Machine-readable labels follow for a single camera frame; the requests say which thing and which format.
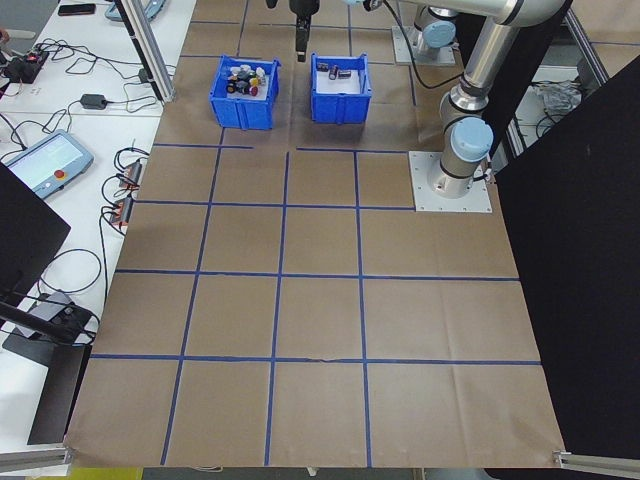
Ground blue bin with push buttons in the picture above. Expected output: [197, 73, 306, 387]
[209, 53, 282, 132]

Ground black device with red light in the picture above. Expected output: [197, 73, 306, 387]
[3, 47, 52, 87]

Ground black power adapter cable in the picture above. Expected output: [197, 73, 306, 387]
[105, 73, 167, 117]

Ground black orange cable adapter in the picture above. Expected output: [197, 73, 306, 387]
[114, 158, 147, 192]
[101, 195, 137, 230]

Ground black smartphone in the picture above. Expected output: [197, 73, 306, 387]
[57, 2, 97, 18]

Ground white foam pad under batteries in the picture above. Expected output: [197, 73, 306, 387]
[315, 66, 363, 96]

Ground silver aluminium rail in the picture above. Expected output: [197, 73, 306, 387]
[551, 448, 640, 475]
[0, 438, 77, 475]

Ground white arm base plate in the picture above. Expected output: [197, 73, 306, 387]
[408, 149, 494, 216]
[390, 24, 465, 67]

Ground black frame cover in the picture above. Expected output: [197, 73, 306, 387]
[452, 9, 640, 480]

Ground white foam pad under buttons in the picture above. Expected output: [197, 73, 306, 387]
[223, 64, 275, 101]

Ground silver metal frame bars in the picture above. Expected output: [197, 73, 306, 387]
[563, 8, 610, 87]

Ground blue bin with batteries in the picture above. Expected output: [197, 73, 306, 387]
[309, 52, 374, 126]

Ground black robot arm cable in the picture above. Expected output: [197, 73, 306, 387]
[382, 0, 467, 92]

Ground black flat board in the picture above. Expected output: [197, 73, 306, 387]
[26, 343, 94, 446]

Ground light blue teach pendant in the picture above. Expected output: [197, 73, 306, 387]
[1, 128, 96, 202]
[104, 0, 164, 24]

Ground grey white cable bundle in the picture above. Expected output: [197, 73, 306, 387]
[529, 79, 587, 115]

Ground black monitor panel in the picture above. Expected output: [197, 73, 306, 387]
[0, 160, 72, 304]

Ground white side table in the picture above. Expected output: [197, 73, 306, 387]
[0, 0, 199, 480]

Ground silver aluminium frame post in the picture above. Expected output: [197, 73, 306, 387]
[113, 0, 177, 104]

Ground black long looped cable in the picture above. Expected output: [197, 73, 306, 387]
[37, 219, 109, 304]

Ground black pendant cable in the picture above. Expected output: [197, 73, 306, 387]
[0, 105, 84, 152]

